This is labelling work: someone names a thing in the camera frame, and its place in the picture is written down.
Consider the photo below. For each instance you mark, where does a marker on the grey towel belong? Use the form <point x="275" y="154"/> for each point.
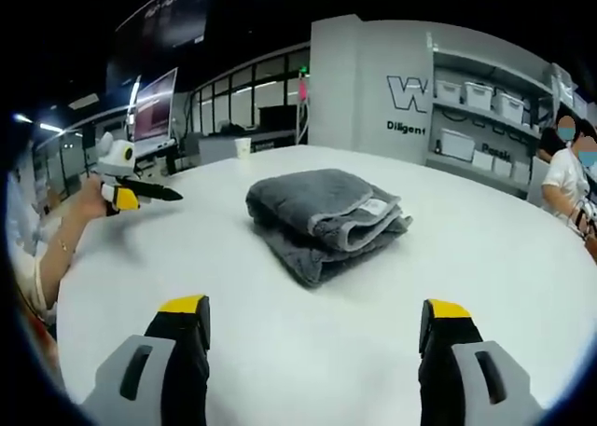
<point x="303" y="202"/>

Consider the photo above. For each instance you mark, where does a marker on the person's left hand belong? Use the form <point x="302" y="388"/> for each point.
<point x="91" y="197"/>

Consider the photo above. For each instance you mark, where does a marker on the computer monitor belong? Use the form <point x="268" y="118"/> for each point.
<point x="154" y="109"/>

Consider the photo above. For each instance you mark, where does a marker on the white paper cup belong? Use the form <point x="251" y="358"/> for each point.
<point x="242" y="148"/>

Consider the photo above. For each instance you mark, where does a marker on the large hanging dark screen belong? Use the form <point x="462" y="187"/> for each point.
<point x="158" y="30"/>

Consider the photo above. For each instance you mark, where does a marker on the black monitor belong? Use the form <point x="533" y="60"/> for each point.
<point x="278" y="117"/>

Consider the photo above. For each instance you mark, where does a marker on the red hanging sign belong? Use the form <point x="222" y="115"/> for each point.
<point x="303" y="90"/>

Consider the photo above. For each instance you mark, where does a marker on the large white storage box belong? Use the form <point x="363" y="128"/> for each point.
<point x="458" y="144"/>

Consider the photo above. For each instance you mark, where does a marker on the white storage shelf unit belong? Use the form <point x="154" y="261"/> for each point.
<point x="527" y="134"/>

